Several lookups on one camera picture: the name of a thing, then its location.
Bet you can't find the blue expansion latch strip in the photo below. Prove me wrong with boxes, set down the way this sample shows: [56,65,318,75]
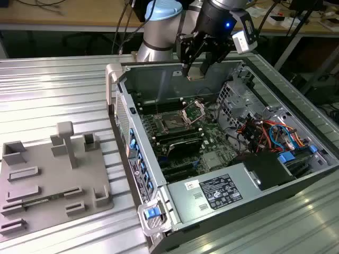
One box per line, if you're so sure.
[129,128,155,192]

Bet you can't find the open grey PC case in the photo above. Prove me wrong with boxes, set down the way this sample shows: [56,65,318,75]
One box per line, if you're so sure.
[105,57,339,254]

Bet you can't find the black expansion slots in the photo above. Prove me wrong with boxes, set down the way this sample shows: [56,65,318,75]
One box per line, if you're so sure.
[158,158,202,183]

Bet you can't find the black RAM slots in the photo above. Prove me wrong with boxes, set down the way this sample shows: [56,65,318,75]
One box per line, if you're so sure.
[132,91,186,115]

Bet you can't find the grey power supply unit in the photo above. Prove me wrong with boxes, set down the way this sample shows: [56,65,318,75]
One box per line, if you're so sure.
[165,162,265,224]

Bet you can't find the pale box on desk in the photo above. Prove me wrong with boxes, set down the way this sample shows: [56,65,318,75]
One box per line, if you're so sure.
[319,17,339,32]

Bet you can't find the black installed RAM sticks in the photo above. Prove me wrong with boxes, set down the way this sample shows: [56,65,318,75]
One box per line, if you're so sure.
[153,125,204,145]

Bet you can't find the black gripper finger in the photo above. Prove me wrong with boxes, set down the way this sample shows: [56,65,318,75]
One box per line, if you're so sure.
[200,37,235,74]
[176,31,206,77]

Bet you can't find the white barcode sticker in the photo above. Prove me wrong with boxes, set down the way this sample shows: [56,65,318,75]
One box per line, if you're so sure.
[184,179,201,191]

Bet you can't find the silver CPU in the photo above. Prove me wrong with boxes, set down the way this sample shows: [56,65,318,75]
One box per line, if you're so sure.
[186,67,206,80]

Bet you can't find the blue plastic disk carrier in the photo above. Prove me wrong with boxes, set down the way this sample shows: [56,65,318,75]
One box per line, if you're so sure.
[278,152,296,165]

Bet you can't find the black camera cable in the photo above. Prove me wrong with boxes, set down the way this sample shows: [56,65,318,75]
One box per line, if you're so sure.
[258,0,278,31]

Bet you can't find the green RAM stick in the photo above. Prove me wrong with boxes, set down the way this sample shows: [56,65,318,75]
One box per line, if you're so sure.
[22,193,66,206]

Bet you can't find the metal drive cage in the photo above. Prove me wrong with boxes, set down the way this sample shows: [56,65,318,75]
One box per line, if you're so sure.
[216,62,265,133]

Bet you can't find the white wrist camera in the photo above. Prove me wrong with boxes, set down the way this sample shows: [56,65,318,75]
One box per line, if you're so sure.
[229,10,259,55]

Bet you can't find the black power supply label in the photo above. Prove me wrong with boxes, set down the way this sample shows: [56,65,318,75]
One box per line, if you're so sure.
[200,174,243,212]

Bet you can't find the wooden desk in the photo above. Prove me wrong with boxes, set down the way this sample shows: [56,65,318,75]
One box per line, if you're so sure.
[0,0,339,35]

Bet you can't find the grey parts rack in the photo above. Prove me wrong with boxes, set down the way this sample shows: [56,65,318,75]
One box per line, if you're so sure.
[0,121,115,241]

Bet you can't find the white box black top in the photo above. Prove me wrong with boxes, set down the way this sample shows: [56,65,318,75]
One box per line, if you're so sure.
[267,15,287,26]

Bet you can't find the red orange wire bundle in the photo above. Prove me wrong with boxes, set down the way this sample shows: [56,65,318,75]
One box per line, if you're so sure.
[237,119,310,154]

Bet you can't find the blue case latch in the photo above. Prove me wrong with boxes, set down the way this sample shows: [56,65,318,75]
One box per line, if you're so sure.
[144,207,159,220]

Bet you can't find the silver chipset heat sink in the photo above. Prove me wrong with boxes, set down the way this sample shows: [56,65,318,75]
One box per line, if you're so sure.
[202,152,222,170]

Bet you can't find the green motherboard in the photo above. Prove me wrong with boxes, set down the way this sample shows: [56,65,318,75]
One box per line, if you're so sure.
[132,89,239,183]

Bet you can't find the blue wire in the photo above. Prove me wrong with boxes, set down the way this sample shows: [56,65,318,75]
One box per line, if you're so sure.
[269,123,296,152]

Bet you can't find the black plastic shroud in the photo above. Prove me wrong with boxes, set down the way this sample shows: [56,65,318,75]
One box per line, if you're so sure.
[229,152,296,191]

